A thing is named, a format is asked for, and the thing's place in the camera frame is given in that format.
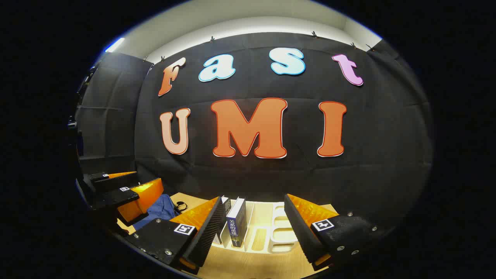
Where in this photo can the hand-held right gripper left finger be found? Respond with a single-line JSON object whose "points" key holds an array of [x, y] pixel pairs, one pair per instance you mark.
{"points": [[209, 228]]}

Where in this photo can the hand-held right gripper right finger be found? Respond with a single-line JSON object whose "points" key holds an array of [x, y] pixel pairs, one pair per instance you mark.
{"points": [[300, 228]]}

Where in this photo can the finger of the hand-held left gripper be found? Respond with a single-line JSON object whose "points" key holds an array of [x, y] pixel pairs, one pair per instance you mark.
{"points": [[112, 199], [116, 183]]}

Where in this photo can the blue white cover book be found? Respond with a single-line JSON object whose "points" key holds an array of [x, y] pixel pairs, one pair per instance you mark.
{"points": [[237, 226]]}

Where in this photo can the black cover book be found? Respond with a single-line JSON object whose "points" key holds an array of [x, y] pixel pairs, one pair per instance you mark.
{"points": [[226, 202]]}

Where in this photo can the white bookshelf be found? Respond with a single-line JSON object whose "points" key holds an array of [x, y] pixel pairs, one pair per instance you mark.
{"points": [[267, 232]]}

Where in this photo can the blue schoolbag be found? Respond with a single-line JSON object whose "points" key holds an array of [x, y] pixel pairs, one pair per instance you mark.
{"points": [[159, 209]]}

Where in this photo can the black cloth panel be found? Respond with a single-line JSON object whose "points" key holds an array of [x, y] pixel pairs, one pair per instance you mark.
{"points": [[108, 116]]}

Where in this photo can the dark equipment stand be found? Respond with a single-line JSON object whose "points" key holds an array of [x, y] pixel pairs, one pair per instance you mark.
{"points": [[73, 124]]}

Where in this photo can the black backdrop cloth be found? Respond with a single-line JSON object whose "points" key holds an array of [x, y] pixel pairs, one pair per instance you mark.
{"points": [[372, 128]]}

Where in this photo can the ceiling light strip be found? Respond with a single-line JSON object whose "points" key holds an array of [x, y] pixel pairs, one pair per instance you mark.
{"points": [[114, 45]]}

